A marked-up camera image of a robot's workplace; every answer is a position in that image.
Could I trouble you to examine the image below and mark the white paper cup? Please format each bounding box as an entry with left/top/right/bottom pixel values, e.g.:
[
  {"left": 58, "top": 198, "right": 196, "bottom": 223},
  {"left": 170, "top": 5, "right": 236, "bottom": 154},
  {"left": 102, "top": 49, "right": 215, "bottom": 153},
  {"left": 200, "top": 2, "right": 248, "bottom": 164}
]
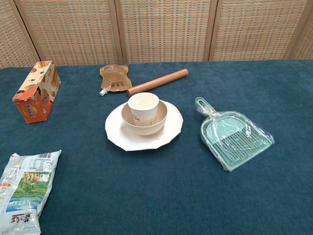
[{"left": 128, "top": 93, "right": 160, "bottom": 126}]

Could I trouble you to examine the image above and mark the green dustpan in plastic wrap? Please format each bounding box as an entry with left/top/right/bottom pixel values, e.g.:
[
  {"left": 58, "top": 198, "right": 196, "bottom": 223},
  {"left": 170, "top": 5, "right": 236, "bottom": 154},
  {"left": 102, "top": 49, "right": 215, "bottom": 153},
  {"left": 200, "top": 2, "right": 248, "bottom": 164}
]
[{"left": 195, "top": 96, "right": 275, "bottom": 172}]

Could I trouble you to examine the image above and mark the brown spouted drink pouch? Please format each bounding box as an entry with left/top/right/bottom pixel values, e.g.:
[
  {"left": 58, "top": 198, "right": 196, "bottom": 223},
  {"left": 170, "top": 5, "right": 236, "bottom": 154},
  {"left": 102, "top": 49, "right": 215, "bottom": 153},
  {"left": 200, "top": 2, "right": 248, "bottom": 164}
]
[{"left": 99, "top": 64, "right": 133, "bottom": 96}]

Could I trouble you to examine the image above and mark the teal table cloth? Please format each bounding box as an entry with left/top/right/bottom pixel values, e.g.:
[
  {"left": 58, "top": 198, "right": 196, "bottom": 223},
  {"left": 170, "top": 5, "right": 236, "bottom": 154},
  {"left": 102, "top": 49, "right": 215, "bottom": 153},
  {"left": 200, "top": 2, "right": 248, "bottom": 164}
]
[{"left": 0, "top": 58, "right": 313, "bottom": 235}]

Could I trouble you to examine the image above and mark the woven folding screen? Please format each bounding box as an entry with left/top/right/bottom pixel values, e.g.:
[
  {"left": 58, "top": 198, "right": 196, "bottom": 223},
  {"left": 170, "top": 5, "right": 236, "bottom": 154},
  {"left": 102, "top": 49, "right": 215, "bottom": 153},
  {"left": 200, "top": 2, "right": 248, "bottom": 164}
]
[{"left": 0, "top": 0, "right": 313, "bottom": 70}]

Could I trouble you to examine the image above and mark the wooden rolling pin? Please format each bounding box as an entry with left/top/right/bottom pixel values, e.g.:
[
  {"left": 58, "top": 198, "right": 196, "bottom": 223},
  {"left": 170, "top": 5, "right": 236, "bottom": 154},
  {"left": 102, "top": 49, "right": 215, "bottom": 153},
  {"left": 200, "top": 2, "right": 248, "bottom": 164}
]
[{"left": 126, "top": 69, "right": 189, "bottom": 97}]

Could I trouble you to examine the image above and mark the orange snack box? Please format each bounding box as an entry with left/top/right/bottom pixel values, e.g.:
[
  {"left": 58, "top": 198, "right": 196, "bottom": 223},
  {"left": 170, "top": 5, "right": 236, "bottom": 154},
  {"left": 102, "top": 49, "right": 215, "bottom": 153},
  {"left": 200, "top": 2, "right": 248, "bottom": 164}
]
[{"left": 12, "top": 60, "right": 62, "bottom": 124}]

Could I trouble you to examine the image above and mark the white printed food bag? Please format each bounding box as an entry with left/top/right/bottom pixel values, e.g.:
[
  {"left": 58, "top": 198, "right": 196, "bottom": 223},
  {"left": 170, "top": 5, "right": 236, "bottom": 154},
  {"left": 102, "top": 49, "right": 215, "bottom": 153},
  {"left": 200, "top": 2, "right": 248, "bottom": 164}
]
[{"left": 0, "top": 149, "right": 62, "bottom": 235}]

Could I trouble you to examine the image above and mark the beige bowl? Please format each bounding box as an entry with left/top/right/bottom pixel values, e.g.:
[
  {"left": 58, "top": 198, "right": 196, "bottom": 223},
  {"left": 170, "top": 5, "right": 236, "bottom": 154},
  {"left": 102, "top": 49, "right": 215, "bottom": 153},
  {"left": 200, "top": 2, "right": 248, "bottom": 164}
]
[{"left": 121, "top": 99, "right": 169, "bottom": 137}]

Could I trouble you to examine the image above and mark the white faceted plate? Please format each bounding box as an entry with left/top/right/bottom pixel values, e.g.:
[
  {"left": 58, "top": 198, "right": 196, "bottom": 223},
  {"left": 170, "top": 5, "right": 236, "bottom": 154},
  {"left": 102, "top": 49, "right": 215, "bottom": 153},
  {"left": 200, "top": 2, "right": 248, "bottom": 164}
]
[{"left": 105, "top": 99, "right": 184, "bottom": 152}]

